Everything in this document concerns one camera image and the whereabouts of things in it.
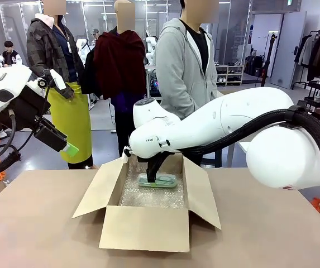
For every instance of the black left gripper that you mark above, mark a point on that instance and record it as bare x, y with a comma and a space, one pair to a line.
28, 109

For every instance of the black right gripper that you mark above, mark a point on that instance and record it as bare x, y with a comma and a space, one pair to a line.
145, 161

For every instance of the green glasses case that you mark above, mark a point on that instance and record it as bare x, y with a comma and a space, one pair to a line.
166, 180

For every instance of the person's right forearm grey sleeve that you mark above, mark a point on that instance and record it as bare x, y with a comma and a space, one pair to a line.
176, 92

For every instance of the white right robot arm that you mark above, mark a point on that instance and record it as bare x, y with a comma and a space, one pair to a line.
210, 125

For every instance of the person's left forearm grey sleeve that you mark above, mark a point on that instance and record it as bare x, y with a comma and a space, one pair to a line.
212, 83

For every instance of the open cardboard shipping box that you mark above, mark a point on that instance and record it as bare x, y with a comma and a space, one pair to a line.
145, 229

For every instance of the bubble wrap sheet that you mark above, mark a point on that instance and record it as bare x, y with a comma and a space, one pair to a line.
148, 196

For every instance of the yellow-green skirt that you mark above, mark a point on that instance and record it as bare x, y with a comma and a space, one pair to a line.
70, 117

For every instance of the person in varsity jacket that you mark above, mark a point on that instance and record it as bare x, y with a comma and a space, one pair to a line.
11, 56

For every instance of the computer with coloured lights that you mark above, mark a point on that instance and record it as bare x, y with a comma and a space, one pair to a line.
153, 83

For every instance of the person wearing cap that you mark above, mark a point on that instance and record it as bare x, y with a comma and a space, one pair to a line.
95, 35

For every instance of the person in grey hoodie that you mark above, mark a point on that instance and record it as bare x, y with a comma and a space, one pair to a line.
182, 64

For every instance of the wooden shoe shelf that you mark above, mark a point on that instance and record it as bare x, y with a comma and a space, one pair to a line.
229, 75

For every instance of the black stand with red light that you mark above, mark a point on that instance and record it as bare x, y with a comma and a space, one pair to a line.
267, 61

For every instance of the black rolling cart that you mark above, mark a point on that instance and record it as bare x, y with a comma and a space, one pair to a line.
317, 95

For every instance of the grey open door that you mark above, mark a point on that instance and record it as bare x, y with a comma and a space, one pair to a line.
288, 50

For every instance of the black clothes rack with garments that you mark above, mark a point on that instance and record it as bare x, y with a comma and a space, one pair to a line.
319, 53

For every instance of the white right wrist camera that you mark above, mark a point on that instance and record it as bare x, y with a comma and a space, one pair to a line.
126, 155

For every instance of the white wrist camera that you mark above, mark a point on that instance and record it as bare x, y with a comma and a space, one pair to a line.
126, 155
58, 80

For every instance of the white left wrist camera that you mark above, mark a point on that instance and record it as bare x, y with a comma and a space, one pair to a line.
58, 80

